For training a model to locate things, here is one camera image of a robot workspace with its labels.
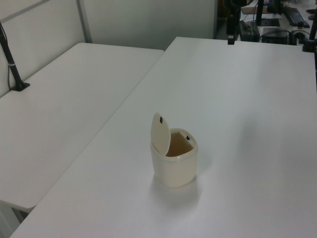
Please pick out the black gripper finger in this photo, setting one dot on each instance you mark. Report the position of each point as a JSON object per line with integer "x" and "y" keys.
{"x": 233, "y": 41}
{"x": 229, "y": 41}

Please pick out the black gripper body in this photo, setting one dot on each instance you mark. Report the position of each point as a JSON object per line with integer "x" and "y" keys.
{"x": 230, "y": 24}

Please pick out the cream plastic trash bin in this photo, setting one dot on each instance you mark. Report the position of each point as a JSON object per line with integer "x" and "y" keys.
{"x": 174, "y": 168}

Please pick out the dark green device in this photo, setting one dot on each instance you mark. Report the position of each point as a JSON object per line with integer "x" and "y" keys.
{"x": 248, "y": 31}

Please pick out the black monitor stand pole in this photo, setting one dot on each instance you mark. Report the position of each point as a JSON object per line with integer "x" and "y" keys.
{"x": 260, "y": 11}

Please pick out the white paper sheets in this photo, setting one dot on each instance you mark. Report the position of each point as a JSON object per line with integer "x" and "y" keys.
{"x": 271, "y": 15}

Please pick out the black electronics box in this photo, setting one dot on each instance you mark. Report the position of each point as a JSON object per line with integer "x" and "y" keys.
{"x": 275, "y": 35}

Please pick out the black keyboard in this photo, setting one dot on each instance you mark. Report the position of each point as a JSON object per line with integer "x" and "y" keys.
{"x": 296, "y": 15}

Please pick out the white side table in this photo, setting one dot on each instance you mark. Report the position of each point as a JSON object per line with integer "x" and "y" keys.
{"x": 62, "y": 119}

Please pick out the black clamp mount pole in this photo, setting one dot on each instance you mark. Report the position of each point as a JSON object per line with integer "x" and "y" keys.
{"x": 310, "y": 39}

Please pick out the grey metal partition post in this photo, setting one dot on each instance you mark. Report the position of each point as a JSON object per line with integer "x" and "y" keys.
{"x": 84, "y": 21}

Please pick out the grey metal partition rail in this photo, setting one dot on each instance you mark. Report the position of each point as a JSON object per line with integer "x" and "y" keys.
{"x": 37, "y": 11}

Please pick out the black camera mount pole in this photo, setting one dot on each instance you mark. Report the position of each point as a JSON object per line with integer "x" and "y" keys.
{"x": 11, "y": 64}

